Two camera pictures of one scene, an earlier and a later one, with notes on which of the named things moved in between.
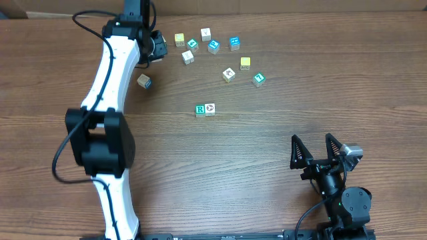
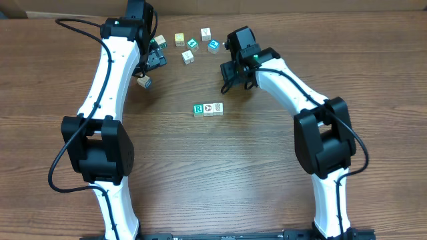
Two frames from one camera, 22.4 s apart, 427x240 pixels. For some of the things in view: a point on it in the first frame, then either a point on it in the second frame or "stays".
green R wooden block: x=200 y=111 stays
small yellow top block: x=179 y=39 stays
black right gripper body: x=317 y=167 → x=233 y=74
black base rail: x=290 y=235 stays
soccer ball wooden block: x=209 y=109 stays
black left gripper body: x=160 y=47 → x=152 y=59
